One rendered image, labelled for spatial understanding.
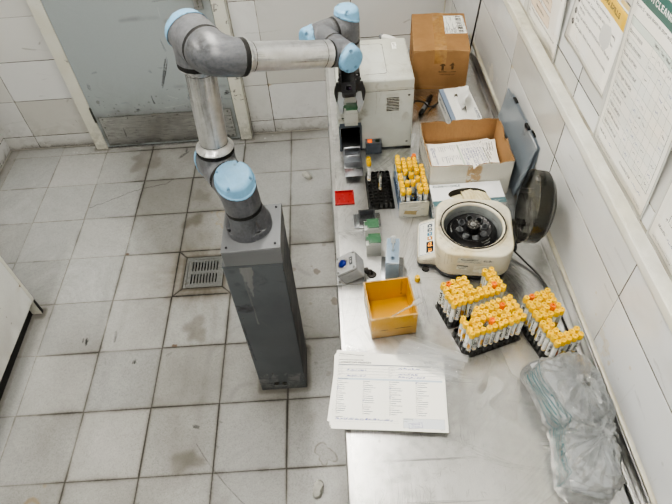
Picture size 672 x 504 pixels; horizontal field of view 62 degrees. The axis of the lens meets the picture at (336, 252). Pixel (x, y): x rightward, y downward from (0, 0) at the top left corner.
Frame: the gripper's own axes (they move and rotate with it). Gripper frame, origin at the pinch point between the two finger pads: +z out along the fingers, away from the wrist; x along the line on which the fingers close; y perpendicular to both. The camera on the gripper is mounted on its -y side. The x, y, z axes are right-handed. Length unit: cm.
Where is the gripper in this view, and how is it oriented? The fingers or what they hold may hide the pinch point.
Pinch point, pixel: (350, 111)
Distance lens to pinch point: 196.5
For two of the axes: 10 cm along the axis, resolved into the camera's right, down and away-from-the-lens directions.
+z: 0.5, 6.5, 7.6
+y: -0.2, -7.6, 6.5
